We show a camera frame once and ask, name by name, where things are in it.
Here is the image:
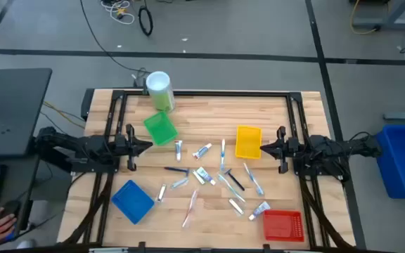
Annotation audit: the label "green wipes canister white lid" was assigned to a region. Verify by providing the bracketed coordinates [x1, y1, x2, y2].
[145, 70, 176, 113]

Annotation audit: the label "green toothbrush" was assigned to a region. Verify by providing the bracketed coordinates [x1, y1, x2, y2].
[217, 171, 247, 204]

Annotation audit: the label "green plastic basket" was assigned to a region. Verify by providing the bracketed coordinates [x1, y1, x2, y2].
[143, 110, 179, 147]

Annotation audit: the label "long black floor cable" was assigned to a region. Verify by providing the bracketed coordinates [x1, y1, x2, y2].
[79, 0, 150, 74]

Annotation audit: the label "black desk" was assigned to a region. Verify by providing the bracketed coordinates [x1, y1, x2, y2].
[0, 67, 53, 157]

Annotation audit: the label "white cable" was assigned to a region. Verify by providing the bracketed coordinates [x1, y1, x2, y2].
[100, 0, 136, 25]

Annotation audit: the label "red plastic basket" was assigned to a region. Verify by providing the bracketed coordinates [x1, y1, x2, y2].
[262, 209, 305, 243]

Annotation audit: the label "yellow cable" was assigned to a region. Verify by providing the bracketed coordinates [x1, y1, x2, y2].
[349, 0, 379, 35]

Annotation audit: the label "blue plastic basket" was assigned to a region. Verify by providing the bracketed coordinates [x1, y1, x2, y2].
[110, 179, 155, 225]

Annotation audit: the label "small white pack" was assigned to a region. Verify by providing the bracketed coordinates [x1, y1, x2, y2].
[228, 198, 245, 216]
[192, 169, 206, 186]

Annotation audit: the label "blue toothbrush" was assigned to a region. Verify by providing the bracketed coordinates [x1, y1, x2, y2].
[219, 138, 226, 172]
[243, 162, 265, 197]

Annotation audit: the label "coiled black cable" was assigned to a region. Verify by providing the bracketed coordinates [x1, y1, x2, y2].
[138, 5, 154, 37]

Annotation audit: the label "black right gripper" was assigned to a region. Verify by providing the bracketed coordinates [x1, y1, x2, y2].
[259, 125, 300, 174]

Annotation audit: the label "black razor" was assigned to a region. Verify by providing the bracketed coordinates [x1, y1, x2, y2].
[224, 168, 245, 192]

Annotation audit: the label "grey desk base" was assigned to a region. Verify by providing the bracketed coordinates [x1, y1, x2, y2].
[349, 0, 405, 31]

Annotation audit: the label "yellow wires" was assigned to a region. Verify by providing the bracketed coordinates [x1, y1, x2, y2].
[42, 100, 86, 129]

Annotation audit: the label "dark blue razor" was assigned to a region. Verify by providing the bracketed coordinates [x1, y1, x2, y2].
[163, 166, 191, 176]

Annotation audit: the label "yellow plastic basket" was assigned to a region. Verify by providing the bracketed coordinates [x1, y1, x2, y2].
[235, 125, 263, 160]

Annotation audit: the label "small clear wrapped pack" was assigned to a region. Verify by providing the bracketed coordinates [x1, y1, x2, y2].
[169, 176, 190, 190]

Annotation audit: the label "large blue storage bin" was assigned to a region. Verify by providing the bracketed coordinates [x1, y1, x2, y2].
[376, 124, 405, 200]

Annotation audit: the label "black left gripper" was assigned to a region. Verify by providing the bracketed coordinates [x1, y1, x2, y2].
[114, 123, 153, 172]

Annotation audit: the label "small toothpaste tube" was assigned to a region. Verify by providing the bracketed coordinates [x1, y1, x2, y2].
[192, 142, 213, 161]
[247, 200, 271, 221]
[195, 166, 217, 186]
[174, 139, 184, 162]

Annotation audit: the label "black computer mouse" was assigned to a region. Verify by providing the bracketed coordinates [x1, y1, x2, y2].
[0, 200, 22, 221]

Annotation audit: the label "wrapped red toothbrush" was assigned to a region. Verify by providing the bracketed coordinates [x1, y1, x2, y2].
[181, 188, 200, 228]

